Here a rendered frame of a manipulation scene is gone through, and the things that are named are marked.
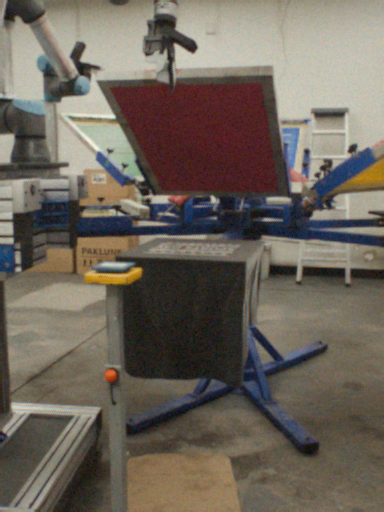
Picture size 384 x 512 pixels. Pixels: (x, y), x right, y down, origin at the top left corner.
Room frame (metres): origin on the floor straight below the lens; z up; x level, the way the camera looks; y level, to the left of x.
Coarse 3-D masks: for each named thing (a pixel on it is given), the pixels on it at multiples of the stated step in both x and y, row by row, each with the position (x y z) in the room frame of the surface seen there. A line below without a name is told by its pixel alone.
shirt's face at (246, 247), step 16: (160, 240) 2.37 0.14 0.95; (176, 240) 2.37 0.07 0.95; (192, 240) 2.37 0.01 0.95; (208, 240) 2.37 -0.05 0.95; (224, 240) 2.37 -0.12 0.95; (240, 240) 2.37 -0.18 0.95; (128, 256) 1.99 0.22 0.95; (144, 256) 1.99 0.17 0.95; (160, 256) 1.98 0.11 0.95; (176, 256) 1.98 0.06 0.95; (192, 256) 1.98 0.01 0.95; (208, 256) 1.98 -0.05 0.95; (224, 256) 1.98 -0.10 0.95; (240, 256) 1.98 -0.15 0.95
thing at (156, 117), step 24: (120, 96) 2.11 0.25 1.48; (144, 96) 2.09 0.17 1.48; (168, 96) 2.07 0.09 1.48; (144, 120) 2.21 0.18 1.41; (168, 120) 2.19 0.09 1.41; (192, 120) 2.17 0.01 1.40; (144, 144) 2.35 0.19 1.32; (168, 144) 2.33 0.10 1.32; (192, 144) 2.31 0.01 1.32; (168, 168) 2.49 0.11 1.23; (192, 168) 2.46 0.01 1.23
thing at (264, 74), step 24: (120, 72) 2.05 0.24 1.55; (144, 72) 2.02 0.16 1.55; (192, 72) 1.98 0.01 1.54; (216, 72) 1.96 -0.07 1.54; (240, 72) 1.94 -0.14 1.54; (264, 72) 1.92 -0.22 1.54; (264, 96) 2.01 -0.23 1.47; (120, 120) 2.23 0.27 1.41; (144, 168) 2.51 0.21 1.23; (168, 192) 2.67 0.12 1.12; (192, 192) 2.64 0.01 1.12; (216, 192) 2.61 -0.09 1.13; (240, 192) 2.58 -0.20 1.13; (264, 192) 2.56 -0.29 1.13
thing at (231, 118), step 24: (192, 96) 2.06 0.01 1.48; (216, 96) 2.04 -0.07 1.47; (240, 96) 2.02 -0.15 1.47; (216, 120) 2.16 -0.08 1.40; (240, 120) 2.14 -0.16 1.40; (264, 120) 2.12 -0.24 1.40; (216, 144) 2.29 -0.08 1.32; (240, 144) 2.27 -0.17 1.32; (264, 144) 2.25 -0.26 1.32; (216, 168) 2.44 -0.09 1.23; (240, 168) 2.41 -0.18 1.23; (264, 168) 2.39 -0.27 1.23
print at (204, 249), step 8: (152, 248) 2.15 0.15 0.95; (160, 248) 2.16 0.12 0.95; (168, 248) 2.16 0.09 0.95; (176, 248) 2.16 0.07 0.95; (184, 248) 2.16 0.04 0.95; (192, 248) 2.16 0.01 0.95; (200, 248) 2.16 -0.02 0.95; (208, 248) 2.16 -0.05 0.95; (216, 248) 2.16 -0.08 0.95; (224, 248) 2.16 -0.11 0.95; (232, 248) 2.16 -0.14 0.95
